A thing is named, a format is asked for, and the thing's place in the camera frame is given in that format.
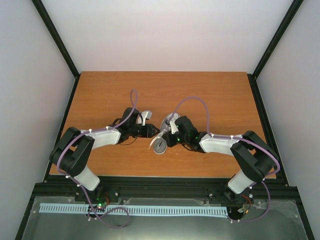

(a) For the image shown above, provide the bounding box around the black left table side rail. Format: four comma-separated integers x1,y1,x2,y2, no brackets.
15,73,81,240

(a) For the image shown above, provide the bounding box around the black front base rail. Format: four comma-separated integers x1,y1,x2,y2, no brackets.
32,175,300,203

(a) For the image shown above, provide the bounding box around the grey metal base plate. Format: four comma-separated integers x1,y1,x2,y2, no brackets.
22,197,308,240

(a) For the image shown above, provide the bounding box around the black aluminium frame post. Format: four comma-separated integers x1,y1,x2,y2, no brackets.
252,0,304,81
31,0,81,79

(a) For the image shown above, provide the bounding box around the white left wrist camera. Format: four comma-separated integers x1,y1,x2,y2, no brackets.
141,110,152,126

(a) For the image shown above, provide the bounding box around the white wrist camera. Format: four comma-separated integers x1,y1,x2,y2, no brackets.
141,110,152,126
169,117,179,135

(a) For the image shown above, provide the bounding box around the white shoelace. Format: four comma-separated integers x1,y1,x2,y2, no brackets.
148,127,170,155

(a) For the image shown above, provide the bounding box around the black right table side rail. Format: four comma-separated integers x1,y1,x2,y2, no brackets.
247,74,315,240

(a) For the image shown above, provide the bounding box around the grey canvas sneaker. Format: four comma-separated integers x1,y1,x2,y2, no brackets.
149,113,180,155

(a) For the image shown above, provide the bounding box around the black aluminium frame post left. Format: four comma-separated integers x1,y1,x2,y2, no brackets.
31,0,81,79

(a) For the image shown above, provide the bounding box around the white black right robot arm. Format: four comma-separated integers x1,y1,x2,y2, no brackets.
153,113,280,195

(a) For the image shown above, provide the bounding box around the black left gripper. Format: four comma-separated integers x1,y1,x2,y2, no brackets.
129,123,160,139

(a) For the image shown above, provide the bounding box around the light blue slotted cable duct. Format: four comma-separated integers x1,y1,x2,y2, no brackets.
38,203,228,218

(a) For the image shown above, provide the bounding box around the black table side rail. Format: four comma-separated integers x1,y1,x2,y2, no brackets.
15,73,81,240
247,74,315,240

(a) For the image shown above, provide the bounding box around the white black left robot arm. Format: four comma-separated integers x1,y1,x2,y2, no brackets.
49,107,160,202

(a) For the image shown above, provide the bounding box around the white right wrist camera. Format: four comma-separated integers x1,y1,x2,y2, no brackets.
169,117,179,135

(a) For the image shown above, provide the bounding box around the black aluminium frame post right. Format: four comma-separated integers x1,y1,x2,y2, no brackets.
252,0,304,81

